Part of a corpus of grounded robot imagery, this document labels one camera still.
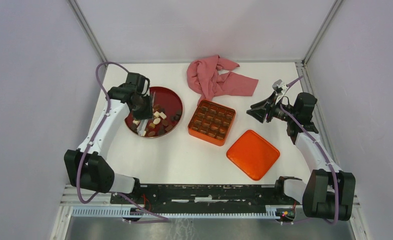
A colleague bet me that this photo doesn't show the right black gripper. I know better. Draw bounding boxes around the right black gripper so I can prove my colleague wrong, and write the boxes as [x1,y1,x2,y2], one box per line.
[246,91,297,124]

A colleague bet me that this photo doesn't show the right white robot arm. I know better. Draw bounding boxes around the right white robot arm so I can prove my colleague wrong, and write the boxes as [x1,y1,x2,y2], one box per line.
[246,92,356,224]

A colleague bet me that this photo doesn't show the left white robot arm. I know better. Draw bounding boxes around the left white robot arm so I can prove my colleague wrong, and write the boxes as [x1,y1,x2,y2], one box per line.
[64,72,153,204]

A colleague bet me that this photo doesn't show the white chocolate piece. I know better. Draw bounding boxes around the white chocolate piece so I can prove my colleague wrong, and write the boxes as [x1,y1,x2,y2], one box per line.
[159,112,167,120]

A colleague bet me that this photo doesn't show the orange chocolate box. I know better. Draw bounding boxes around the orange chocolate box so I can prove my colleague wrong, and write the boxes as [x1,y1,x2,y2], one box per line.
[187,99,237,147]

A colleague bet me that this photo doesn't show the round dark red plate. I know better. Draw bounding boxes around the round dark red plate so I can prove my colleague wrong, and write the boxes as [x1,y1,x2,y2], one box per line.
[124,86,184,138]

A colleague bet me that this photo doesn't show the orange box lid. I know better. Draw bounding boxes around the orange box lid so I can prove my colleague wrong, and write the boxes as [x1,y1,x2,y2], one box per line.
[226,129,281,181]

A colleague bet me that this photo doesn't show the pink cloth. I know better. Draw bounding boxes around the pink cloth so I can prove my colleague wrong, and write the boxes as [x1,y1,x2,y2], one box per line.
[186,55,259,102]

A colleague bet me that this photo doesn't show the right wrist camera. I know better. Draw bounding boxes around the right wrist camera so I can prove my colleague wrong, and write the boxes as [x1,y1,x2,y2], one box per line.
[272,79,289,102]

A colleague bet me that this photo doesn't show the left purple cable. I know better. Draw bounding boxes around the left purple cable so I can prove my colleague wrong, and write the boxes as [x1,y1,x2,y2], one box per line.
[75,61,131,205]

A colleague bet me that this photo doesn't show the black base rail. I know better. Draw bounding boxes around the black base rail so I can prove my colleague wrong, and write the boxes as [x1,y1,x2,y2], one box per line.
[126,183,300,214]

